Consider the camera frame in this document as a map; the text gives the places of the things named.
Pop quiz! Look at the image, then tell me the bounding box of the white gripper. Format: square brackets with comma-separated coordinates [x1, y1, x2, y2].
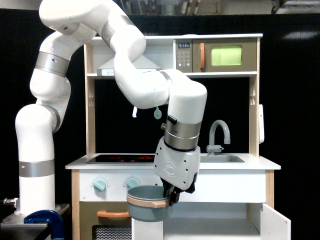
[153, 138, 201, 207]

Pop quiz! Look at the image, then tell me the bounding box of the teal bowl with tan rim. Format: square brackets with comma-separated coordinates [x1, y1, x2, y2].
[126, 185, 173, 222]

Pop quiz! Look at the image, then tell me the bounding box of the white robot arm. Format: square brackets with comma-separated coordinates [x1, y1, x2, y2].
[15, 0, 207, 216]

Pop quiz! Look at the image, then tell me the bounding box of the left white cabinet door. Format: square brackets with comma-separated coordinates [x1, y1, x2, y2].
[131, 219, 164, 240]

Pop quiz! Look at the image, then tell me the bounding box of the white cabinet door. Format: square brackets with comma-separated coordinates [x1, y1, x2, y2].
[260, 203, 292, 240]
[131, 219, 164, 240]

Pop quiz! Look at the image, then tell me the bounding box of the white wooden toy kitchen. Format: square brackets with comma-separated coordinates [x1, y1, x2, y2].
[66, 33, 281, 240]

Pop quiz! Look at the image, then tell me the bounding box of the right white cabinet door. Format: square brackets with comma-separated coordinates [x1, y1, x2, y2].
[260, 203, 292, 240]

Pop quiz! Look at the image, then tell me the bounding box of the right teal stove knob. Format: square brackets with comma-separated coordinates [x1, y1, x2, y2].
[125, 177, 140, 190]

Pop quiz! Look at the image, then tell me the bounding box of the teal stove knob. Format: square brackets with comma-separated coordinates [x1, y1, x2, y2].
[125, 177, 140, 190]
[92, 178, 107, 192]

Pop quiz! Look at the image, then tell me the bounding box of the grey toy sink basin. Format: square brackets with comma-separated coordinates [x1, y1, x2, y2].
[200, 155, 245, 164]

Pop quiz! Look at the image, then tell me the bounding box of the grey toy faucet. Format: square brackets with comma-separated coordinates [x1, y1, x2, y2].
[206, 119, 231, 156]

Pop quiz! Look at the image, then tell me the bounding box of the left teal stove knob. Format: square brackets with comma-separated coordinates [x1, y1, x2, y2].
[92, 178, 107, 192]

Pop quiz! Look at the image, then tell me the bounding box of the toy pizza cutter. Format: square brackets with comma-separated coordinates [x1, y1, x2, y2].
[153, 106, 162, 120]

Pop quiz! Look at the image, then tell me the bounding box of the black toy stovetop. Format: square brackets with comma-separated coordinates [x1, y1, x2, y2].
[86, 154, 155, 164]

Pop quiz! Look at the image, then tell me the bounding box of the toy cleaver knife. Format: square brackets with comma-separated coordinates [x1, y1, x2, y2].
[132, 106, 138, 118]

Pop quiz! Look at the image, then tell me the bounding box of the white side-mounted holder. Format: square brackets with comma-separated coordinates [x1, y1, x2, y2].
[258, 104, 265, 144]

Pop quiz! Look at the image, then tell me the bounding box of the blue clamp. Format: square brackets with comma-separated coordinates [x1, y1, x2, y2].
[23, 210, 65, 240]

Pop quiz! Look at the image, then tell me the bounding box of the grey toy range hood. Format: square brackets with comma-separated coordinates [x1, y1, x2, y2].
[97, 55, 162, 77]

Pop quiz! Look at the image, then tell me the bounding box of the toy oven door orange handle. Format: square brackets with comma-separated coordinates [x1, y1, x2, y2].
[79, 201, 133, 240]

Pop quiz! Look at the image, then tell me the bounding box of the toy microwave with orange handle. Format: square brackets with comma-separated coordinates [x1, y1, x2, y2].
[175, 38, 258, 73]

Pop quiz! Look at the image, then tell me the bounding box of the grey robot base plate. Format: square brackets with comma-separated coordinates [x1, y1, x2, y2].
[0, 197, 71, 230]

